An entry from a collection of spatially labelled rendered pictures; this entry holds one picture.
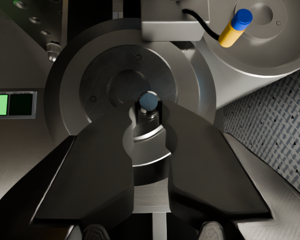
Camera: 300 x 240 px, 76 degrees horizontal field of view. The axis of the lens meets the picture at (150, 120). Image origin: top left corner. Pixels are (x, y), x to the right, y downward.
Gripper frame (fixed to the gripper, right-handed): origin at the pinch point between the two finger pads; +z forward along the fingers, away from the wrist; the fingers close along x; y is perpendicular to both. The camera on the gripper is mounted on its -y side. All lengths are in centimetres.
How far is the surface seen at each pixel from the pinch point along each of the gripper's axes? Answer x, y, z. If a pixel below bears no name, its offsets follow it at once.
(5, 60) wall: -118, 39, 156
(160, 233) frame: 2.7, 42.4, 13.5
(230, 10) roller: 7.8, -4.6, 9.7
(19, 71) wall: -107, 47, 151
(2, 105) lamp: -36, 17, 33
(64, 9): -7.6, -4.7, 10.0
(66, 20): -7.3, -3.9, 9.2
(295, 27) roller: 13.8, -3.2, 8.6
